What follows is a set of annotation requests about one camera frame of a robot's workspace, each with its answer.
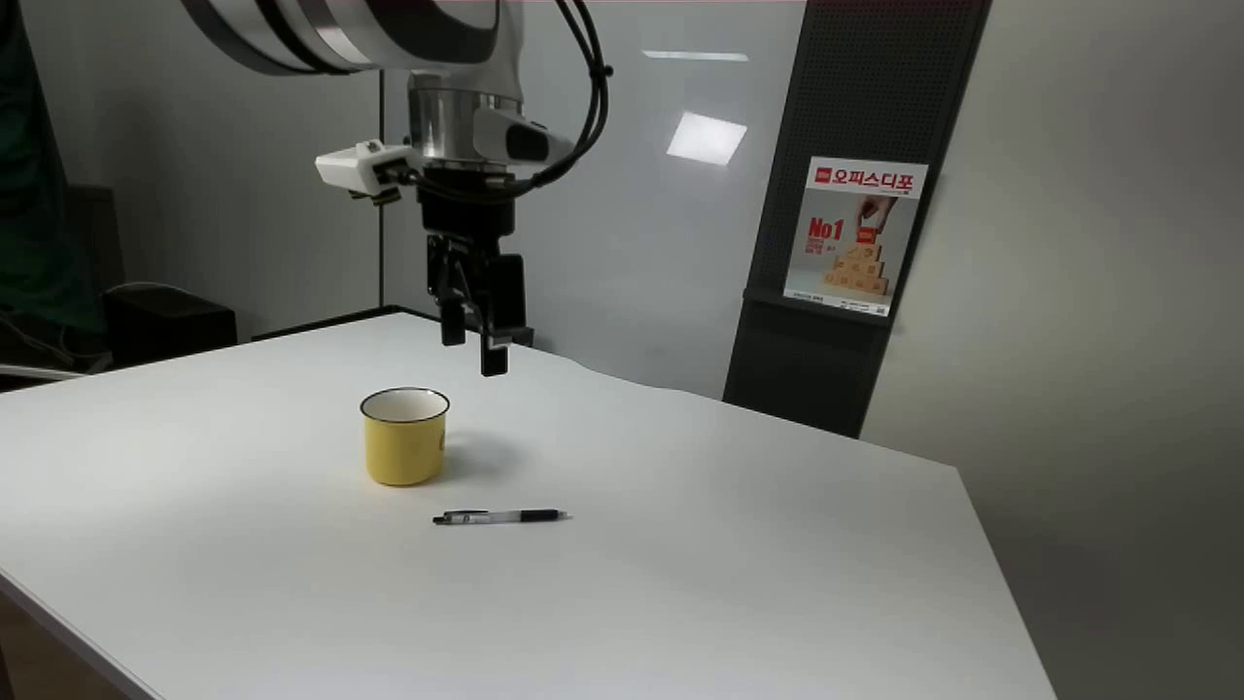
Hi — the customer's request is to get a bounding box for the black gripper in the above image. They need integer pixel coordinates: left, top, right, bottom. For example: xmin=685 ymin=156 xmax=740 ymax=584
xmin=416 ymin=160 xmax=538 ymax=381

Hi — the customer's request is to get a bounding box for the yellow enamel cup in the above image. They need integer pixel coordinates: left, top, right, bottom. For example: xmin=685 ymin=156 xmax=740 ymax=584
xmin=358 ymin=381 xmax=455 ymax=488

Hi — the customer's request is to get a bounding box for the black pen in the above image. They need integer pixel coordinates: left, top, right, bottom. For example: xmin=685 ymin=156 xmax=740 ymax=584
xmin=431 ymin=504 xmax=572 ymax=530

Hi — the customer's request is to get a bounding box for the glass whiteboard panel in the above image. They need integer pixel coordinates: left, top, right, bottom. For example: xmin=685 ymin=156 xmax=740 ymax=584
xmin=383 ymin=0 xmax=808 ymax=400

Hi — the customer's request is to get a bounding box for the black box seat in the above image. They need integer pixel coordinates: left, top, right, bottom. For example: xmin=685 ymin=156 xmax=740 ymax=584
xmin=98 ymin=280 xmax=243 ymax=369

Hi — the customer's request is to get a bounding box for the red and white poster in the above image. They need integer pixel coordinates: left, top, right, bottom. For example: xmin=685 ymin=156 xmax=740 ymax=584
xmin=780 ymin=153 xmax=935 ymax=321

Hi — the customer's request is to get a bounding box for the white curved chair back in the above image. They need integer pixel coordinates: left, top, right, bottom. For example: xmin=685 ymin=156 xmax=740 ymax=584
xmin=0 ymin=357 xmax=85 ymax=390

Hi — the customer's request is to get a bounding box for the green cloth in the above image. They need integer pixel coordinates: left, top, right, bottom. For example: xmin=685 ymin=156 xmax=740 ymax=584
xmin=0 ymin=0 xmax=108 ymax=355

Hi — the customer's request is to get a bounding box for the black pillar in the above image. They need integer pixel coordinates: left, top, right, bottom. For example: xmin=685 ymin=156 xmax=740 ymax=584
xmin=721 ymin=0 xmax=1001 ymax=439

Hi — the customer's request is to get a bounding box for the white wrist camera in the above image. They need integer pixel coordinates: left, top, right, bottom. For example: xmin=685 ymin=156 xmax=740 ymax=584
xmin=310 ymin=137 xmax=420 ymax=207

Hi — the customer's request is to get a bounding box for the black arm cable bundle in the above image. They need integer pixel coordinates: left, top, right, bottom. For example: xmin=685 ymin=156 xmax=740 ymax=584
xmin=507 ymin=0 xmax=617 ymax=203

